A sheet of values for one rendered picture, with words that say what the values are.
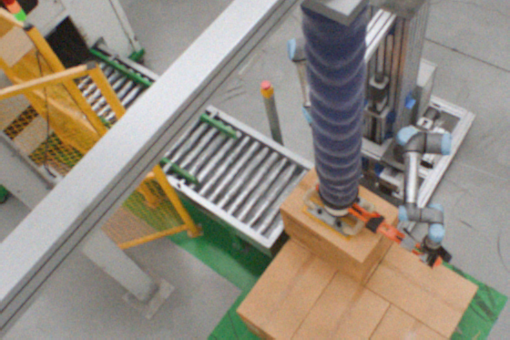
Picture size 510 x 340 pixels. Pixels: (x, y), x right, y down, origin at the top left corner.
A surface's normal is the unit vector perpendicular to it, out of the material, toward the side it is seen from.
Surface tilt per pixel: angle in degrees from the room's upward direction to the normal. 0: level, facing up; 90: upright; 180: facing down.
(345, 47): 77
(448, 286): 0
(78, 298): 0
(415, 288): 0
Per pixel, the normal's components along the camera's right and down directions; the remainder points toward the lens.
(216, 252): -0.10, -0.48
